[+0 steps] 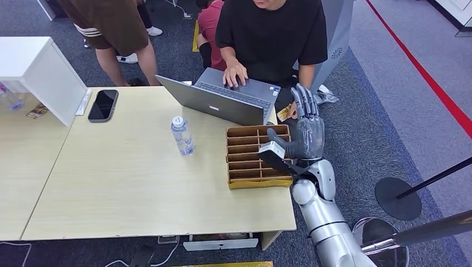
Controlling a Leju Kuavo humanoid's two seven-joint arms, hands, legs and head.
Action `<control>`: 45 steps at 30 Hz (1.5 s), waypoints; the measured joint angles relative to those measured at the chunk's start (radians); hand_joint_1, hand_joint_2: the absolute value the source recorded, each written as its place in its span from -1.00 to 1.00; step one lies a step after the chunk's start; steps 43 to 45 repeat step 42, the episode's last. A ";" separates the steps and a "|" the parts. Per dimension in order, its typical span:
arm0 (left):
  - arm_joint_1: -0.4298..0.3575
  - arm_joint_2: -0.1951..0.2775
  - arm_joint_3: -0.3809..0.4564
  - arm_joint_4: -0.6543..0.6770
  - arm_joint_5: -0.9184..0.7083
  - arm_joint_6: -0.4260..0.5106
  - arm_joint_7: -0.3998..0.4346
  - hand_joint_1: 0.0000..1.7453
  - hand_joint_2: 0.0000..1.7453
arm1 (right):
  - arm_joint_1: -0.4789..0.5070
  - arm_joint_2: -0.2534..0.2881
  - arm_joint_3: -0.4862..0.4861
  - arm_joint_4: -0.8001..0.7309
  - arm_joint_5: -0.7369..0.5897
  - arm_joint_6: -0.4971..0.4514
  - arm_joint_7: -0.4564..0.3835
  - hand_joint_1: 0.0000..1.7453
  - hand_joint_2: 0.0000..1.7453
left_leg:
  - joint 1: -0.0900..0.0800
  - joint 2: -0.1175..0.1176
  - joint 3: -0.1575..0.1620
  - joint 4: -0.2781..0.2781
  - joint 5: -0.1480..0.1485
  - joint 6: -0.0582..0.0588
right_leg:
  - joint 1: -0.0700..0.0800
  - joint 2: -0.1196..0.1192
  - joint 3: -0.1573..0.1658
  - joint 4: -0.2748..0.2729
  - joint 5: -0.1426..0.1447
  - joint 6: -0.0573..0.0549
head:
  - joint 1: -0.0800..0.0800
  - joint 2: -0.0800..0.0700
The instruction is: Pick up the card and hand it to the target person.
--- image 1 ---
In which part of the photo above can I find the black stanchion pole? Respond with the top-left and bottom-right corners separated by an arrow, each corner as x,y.
396,157 -> 472,200

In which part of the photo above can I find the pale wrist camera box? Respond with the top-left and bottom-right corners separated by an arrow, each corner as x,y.
258,141 -> 298,176

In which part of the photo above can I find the white stand base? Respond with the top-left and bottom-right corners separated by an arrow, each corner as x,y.
164,0 -> 194,20

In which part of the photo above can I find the white cable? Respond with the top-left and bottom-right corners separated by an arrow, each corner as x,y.
0,241 -> 33,267
105,235 -> 181,267

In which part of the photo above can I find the black smartphone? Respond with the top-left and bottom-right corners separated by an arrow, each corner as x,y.
87,89 -> 120,123

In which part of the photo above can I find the clear water bottle white cap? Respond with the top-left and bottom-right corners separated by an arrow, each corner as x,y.
170,116 -> 196,157

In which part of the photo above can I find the grey white standing panel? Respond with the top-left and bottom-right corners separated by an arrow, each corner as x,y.
309,0 -> 356,95

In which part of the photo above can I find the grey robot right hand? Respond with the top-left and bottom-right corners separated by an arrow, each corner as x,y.
267,83 -> 326,161

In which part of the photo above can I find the grey laptop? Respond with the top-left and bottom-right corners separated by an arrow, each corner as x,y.
155,67 -> 282,127

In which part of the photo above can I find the person's right hand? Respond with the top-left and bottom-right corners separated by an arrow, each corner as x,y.
223,61 -> 249,90

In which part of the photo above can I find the white furniture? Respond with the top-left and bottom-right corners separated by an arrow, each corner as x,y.
427,0 -> 472,38

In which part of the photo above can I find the wooden compartment organizer box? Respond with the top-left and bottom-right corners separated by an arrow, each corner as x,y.
225,124 -> 294,191

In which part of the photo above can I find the patterned card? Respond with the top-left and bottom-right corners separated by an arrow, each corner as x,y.
26,103 -> 49,120

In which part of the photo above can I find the wooden table leg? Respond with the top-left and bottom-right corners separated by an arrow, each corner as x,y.
259,230 -> 284,251

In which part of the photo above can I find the crumpled plastic bag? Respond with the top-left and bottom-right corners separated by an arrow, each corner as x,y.
313,84 -> 340,106

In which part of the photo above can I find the chrome round stanchion base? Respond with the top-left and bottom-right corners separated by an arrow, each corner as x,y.
352,217 -> 410,267

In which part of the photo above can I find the black round stanchion base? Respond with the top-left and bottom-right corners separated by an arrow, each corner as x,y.
374,177 -> 423,222

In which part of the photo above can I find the person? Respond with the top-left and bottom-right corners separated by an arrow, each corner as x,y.
57,0 -> 162,88
196,0 -> 228,72
115,0 -> 164,65
215,0 -> 328,121

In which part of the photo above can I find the white under-desk tray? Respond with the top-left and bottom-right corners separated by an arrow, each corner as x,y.
183,232 -> 260,253

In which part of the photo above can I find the yellow strip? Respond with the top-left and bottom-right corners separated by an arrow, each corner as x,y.
191,19 -> 200,53

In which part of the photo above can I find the clear plastic bottle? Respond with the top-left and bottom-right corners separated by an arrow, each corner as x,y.
0,83 -> 25,112

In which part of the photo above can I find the white cabinet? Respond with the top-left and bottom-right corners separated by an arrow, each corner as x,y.
0,36 -> 88,128

